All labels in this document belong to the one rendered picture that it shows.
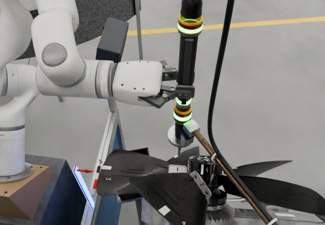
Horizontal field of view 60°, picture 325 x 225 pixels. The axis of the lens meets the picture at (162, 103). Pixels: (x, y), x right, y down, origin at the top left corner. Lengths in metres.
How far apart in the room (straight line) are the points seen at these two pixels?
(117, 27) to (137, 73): 0.89
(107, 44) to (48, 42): 0.81
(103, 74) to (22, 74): 0.59
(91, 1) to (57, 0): 1.76
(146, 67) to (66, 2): 0.24
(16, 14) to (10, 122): 0.39
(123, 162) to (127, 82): 0.48
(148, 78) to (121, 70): 0.06
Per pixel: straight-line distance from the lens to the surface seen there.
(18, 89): 1.15
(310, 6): 4.58
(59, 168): 1.35
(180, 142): 0.75
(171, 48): 3.34
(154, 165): 0.99
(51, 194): 1.31
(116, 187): 0.95
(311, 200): 0.87
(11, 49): 1.06
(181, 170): 0.99
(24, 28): 1.03
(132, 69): 0.61
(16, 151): 1.20
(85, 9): 2.47
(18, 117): 1.17
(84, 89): 0.61
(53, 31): 0.58
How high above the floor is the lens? 2.06
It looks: 49 degrees down
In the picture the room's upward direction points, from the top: straight up
